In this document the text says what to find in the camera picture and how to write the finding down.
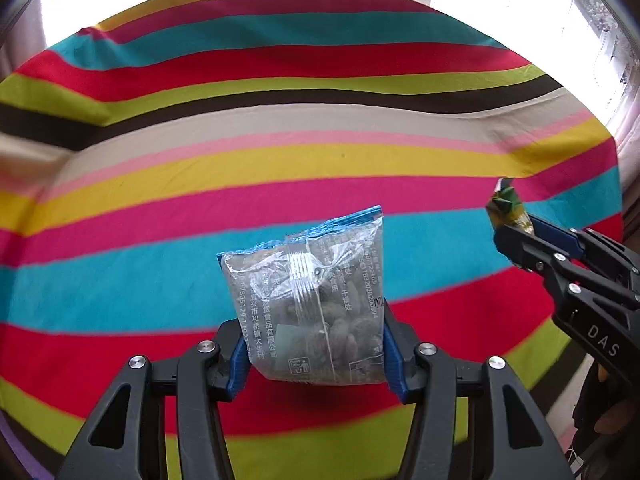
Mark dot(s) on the striped colourful blanket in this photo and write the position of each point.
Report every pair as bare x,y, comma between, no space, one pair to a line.
250,135

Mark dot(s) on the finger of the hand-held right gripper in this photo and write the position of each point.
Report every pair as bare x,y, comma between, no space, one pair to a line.
530,252
552,230

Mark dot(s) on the floral lace curtain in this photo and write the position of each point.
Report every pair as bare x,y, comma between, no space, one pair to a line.
600,35

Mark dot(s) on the small green snack packet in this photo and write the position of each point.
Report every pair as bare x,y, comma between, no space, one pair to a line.
507,207

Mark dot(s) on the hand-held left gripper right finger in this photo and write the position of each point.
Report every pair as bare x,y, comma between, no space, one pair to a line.
392,355

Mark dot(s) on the blue-edged snack packet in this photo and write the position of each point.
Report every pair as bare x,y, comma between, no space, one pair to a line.
310,285

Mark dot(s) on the beige curtain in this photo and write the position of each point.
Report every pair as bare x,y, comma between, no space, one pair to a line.
20,45

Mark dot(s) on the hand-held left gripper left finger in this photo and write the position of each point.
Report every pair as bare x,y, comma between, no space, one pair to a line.
240,360

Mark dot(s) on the person's right hand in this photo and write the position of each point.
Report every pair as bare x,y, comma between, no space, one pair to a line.
602,410

